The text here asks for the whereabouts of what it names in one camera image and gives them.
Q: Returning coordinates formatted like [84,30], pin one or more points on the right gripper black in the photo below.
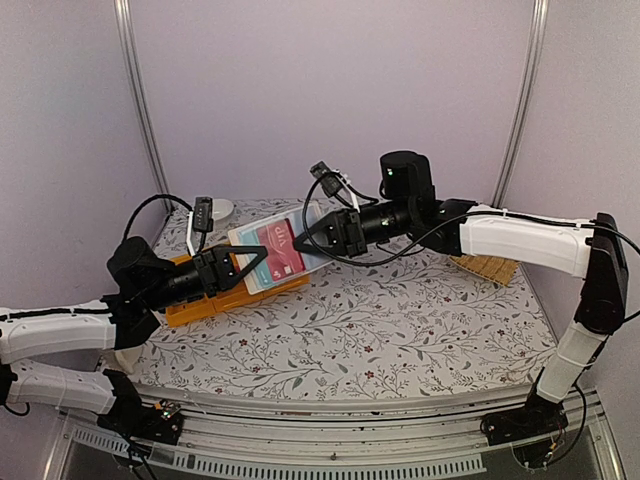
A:
[347,232]

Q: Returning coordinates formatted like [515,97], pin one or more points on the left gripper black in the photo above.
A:
[220,274]

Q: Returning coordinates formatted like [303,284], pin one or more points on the beige card holder wallet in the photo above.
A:
[247,235]

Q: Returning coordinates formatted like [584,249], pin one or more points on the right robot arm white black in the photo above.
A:
[592,250]

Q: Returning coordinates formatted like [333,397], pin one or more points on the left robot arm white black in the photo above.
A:
[147,285]

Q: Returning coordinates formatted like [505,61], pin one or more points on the yellow middle storage bin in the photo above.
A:
[237,297]

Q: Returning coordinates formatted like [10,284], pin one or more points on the white ceramic bowl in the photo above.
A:
[222,209]

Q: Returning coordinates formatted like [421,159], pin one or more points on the yellow left storage bin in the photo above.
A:
[186,313]

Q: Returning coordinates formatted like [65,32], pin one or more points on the woven bamboo tray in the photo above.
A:
[495,269]

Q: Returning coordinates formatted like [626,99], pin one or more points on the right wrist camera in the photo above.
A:
[335,185]

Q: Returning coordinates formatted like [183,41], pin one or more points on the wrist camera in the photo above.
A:
[335,185]
[200,224]

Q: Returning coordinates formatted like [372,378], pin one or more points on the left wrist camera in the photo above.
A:
[200,224]

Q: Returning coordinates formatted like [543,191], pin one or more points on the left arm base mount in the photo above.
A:
[132,419]

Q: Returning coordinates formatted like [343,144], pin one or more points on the front aluminium rail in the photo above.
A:
[419,438]

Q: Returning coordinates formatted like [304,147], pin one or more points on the left aluminium frame post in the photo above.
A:
[124,23]

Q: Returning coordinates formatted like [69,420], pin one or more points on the aluminium frame post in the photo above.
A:
[124,23]
[532,59]

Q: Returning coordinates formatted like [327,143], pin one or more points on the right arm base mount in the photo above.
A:
[534,418]

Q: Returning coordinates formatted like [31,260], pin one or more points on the right aluminium frame post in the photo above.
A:
[532,59]

